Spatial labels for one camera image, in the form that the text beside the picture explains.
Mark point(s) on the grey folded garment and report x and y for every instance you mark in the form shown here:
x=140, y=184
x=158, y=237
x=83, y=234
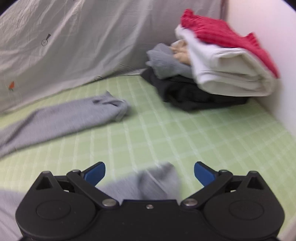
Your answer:
x=164, y=62

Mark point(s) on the beige cloth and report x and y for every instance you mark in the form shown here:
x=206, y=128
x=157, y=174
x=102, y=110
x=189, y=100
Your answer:
x=182, y=54

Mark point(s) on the grey carrot printed sheet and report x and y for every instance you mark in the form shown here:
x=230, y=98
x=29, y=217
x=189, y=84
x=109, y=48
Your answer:
x=92, y=34

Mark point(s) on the black folded garment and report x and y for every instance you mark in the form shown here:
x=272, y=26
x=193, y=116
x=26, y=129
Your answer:
x=185, y=92

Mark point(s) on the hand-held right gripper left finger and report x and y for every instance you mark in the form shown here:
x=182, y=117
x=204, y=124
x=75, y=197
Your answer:
x=96, y=173

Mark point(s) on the red knit sweater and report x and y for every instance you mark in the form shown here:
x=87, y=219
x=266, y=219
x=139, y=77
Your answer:
x=219, y=32

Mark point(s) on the grey shirt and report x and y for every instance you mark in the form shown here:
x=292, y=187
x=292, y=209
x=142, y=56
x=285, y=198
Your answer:
x=57, y=120

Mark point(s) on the white folded garment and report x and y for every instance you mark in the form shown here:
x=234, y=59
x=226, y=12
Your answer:
x=231, y=69

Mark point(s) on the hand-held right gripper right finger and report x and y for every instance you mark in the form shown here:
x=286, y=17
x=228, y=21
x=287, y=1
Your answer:
x=204, y=175

